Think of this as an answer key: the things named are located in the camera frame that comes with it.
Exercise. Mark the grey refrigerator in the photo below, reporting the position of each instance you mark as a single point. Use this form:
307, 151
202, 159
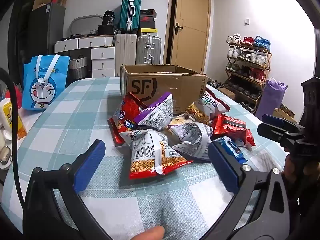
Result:
47, 30

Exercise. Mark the person's right hand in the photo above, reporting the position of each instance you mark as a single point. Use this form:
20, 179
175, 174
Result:
287, 172

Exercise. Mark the wooden shoe rack with shoes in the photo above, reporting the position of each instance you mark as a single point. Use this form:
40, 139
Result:
250, 55

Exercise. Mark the purple-edged snack bag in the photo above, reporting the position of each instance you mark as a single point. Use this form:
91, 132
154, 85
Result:
157, 112

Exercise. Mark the white suitcase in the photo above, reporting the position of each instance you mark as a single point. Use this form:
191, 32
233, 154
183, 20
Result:
125, 55

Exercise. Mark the grey oval frame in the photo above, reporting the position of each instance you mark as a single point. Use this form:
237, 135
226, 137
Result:
85, 20

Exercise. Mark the blue cartoon tote bag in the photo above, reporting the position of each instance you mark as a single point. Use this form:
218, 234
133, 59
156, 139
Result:
46, 85

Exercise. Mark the blue cookie packet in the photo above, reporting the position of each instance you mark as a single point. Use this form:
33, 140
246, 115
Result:
232, 151

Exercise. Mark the wooden door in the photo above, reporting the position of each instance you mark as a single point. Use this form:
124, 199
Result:
192, 22

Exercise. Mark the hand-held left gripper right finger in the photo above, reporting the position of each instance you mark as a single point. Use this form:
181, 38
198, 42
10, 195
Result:
222, 165

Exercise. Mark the woven laundry basket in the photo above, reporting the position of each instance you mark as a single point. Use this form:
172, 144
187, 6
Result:
78, 67

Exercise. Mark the noodle snack bag with barcode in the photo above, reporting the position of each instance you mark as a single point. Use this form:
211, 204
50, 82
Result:
155, 155

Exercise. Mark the red snack bag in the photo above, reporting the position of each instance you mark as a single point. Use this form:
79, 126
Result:
122, 120

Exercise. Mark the black bag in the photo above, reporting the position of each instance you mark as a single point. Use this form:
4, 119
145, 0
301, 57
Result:
108, 18

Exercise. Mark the patterned cardboard box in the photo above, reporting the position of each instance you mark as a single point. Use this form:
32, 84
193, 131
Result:
285, 113

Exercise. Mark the teal suitcase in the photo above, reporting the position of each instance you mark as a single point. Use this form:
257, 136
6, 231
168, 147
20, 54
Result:
130, 12

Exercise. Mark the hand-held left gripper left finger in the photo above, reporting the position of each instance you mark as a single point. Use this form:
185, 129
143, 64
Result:
90, 165

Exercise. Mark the yellow carton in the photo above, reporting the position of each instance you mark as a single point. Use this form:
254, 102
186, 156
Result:
10, 120

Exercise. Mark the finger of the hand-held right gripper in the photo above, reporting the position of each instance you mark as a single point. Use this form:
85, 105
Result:
277, 133
273, 120

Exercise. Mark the stack of shoe boxes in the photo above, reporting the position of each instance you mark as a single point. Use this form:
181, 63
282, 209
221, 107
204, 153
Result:
148, 22

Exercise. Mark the small cardboard box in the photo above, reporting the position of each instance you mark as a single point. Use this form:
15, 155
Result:
226, 93

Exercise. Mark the white earbuds case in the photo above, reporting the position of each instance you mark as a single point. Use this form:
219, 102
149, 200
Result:
4, 157

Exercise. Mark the silver suitcase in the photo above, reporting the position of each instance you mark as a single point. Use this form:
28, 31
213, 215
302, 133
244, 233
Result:
148, 50

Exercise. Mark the purple fabric bag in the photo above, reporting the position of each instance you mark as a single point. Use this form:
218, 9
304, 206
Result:
271, 100

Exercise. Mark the white drawer cabinet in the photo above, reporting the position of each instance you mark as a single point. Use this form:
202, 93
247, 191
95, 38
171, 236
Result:
100, 55

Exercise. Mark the white-backed snack bag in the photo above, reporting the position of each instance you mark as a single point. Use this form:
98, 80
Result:
192, 140

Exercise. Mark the person's left hand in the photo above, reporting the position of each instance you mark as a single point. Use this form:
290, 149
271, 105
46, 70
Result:
152, 233

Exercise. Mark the brown cardboard box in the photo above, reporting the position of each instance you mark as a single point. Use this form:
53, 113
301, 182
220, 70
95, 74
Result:
172, 85

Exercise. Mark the red foil snack packet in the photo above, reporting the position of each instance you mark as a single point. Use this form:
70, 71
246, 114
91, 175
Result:
230, 127

